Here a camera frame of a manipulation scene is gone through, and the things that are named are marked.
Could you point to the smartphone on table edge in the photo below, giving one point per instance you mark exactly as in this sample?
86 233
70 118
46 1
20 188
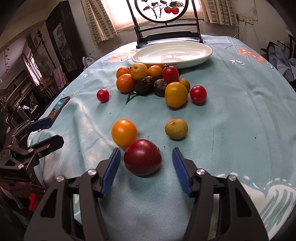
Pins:
58 107

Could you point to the small yellow-green fruit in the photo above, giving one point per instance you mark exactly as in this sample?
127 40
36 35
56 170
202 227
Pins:
186 83

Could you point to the white oval plate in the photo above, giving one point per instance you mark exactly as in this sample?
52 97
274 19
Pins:
180 54

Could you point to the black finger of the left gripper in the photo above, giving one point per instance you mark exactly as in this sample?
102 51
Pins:
46 147

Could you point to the red tomato with stem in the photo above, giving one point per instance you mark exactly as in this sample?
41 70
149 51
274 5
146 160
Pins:
170 73

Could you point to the greenish yellow round fruit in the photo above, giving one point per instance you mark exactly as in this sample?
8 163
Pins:
176 128

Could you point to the large orange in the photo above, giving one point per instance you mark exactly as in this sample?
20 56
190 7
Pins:
124 132

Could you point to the yellow guava fruit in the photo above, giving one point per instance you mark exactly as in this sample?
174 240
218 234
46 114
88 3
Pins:
138 71

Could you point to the checked curtain left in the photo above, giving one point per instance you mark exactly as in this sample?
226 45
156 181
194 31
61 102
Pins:
98 20

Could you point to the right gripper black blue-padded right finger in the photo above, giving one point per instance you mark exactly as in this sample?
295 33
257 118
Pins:
238 218

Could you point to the black framed persimmon screen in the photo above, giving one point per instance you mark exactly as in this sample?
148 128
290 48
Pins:
166 15

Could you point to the light blue printed tablecloth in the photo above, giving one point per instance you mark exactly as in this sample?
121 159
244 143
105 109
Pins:
246 128

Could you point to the red cherry tomato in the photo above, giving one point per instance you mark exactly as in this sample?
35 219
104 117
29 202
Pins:
103 95
198 94

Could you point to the mandarin orange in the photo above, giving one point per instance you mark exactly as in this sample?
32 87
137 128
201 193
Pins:
125 83
122 70

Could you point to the large yellow-orange tomato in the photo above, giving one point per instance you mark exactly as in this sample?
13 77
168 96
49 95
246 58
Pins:
176 95

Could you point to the dark brown passion fruit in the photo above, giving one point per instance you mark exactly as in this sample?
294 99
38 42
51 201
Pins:
145 86

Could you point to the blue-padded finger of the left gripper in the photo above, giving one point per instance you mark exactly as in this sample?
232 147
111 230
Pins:
41 124

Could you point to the small orange back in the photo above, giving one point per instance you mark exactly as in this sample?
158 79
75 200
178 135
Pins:
155 72

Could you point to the checked curtain right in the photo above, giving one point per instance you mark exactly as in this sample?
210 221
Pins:
219 12

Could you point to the blue clothes pile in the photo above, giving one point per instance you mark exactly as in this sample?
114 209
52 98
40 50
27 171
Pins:
280 61

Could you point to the dark red apple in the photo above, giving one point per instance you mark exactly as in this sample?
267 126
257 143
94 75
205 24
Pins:
142 158

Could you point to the checked curtain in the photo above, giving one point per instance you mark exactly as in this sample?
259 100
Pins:
98 20
219 12

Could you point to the dark framed wall picture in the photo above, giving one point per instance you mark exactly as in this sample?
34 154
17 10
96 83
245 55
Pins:
66 40

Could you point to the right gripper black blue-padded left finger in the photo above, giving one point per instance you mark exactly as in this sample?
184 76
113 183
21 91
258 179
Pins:
70 210

